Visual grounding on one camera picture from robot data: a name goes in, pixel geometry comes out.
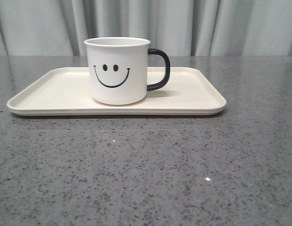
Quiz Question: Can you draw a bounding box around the white smiley mug black handle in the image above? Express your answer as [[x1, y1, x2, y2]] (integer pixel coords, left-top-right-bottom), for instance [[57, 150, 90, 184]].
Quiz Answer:
[[84, 37, 170, 105]]

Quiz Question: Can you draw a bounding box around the cream rectangular plastic tray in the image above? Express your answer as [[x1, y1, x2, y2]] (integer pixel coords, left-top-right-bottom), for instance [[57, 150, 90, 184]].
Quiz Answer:
[[7, 67, 227, 116]]

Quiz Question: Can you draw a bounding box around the grey-white pleated curtain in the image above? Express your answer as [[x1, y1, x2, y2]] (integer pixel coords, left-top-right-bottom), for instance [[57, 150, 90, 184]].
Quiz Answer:
[[0, 0, 292, 56]]

